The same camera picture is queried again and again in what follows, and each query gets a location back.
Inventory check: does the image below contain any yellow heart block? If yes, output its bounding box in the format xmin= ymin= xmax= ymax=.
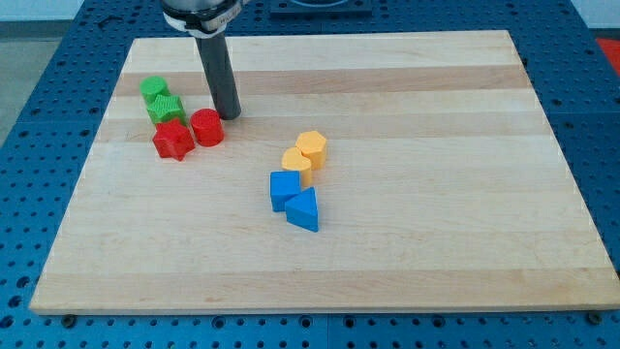
xmin=281 ymin=147 xmax=313 ymax=187

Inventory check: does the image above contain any dark blue base plate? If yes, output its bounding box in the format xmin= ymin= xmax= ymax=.
xmin=269 ymin=0 xmax=373 ymax=18

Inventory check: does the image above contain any light wooden board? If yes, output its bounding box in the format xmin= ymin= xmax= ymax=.
xmin=30 ymin=30 xmax=619 ymax=315

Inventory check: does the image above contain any red cylinder block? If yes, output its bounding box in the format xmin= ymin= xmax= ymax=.
xmin=190 ymin=109 xmax=225 ymax=147

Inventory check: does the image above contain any blue triangle block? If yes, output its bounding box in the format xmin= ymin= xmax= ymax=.
xmin=285 ymin=187 xmax=319 ymax=233

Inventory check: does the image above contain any green star block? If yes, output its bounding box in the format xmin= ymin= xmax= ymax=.
xmin=146 ymin=95 xmax=187 ymax=126

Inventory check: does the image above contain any red star block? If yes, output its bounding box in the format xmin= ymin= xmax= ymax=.
xmin=152 ymin=118 xmax=196 ymax=161

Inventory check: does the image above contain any green cylinder block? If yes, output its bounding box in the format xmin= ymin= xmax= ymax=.
xmin=139 ymin=76 xmax=171 ymax=105

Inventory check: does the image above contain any blue cube block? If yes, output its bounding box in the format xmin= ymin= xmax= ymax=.
xmin=269 ymin=171 xmax=301 ymax=212

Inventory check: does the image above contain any yellow hexagon block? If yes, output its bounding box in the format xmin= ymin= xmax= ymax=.
xmin=295 ymin=131 xmax=327 ymax=170

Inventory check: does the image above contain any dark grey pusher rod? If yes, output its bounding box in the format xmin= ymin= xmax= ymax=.
xmin=196 ymin=32 xmax=241 ymax=120

